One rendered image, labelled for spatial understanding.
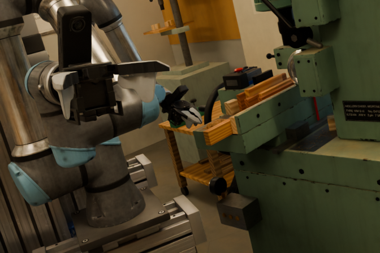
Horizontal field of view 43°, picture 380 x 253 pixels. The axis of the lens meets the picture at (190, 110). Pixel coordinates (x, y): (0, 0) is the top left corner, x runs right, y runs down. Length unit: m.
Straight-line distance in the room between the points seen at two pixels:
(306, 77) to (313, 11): 0.18
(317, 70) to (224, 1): 2.67
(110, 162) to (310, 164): 0.57
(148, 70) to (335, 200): 0.88
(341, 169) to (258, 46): 2.03
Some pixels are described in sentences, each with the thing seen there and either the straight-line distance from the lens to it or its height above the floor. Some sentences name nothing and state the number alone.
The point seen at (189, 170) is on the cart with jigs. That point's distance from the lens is 3.27.
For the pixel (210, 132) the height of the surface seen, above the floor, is 0.93.
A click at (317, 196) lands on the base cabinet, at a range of 1.47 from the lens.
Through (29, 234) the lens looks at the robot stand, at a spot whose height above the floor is 0.79.
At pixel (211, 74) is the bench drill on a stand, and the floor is 0.65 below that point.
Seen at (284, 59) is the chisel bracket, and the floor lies 1.03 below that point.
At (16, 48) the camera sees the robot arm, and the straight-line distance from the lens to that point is 1.12.
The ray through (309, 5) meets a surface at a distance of 1.31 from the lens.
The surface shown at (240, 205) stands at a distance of 1.61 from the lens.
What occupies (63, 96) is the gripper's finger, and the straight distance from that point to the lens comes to 0.64.
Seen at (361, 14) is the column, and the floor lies 1.15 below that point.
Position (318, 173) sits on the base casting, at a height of 0.74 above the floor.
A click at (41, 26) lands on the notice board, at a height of 1.32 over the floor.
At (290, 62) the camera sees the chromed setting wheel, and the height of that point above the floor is 1.04.
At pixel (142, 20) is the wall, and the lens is 4.65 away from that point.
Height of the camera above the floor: 1.31
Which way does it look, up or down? 13 degrees down
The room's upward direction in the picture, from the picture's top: 14 degrees counter-clockwise
